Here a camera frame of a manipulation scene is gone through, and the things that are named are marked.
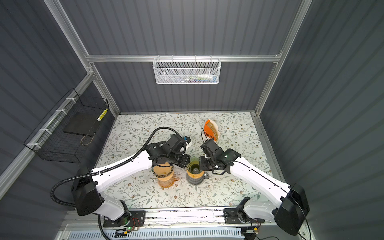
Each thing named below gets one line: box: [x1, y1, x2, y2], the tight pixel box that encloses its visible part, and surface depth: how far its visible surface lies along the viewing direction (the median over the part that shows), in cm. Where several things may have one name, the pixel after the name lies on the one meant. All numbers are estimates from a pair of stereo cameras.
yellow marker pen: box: [97, 108, 108, 122], surface depth 83 cm
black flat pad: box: [63, 112, 101, 137], surface depth 78 cm
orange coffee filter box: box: [204, 119, 220, 142], surface depth 104 cm
